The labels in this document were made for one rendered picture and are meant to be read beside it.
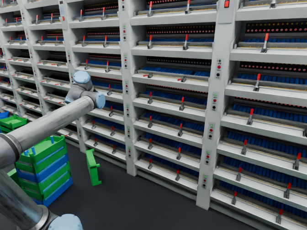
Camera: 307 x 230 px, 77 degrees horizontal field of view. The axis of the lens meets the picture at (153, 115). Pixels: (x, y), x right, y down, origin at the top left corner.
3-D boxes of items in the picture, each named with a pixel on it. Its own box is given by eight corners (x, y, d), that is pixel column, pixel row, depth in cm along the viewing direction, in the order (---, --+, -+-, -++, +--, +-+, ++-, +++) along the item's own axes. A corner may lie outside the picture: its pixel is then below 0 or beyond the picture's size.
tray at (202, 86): (209, 92, 120) (209, 79, 114) (132, 81, 151) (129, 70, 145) (219, 77, 132) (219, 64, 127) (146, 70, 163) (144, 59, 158)
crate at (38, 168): (36, 174, 134) (33, 164, 131) (15, 168, 140) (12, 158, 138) (67, 152, 161) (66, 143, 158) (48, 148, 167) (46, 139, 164)
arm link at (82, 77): (69, 80, 111) (76, 66, 114) (75, 90, 122) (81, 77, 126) (85, 85, 111) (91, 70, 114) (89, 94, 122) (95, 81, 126)
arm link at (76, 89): (75, 103, 105) (84, 84, 110) (59, 101, 109) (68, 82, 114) (85, 111, 113) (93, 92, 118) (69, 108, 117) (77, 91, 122)
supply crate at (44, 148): (33, 164, 131) (31, 154, 129) (12, 158, 138) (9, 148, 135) (66, 143, 158) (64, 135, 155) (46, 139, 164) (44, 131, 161)
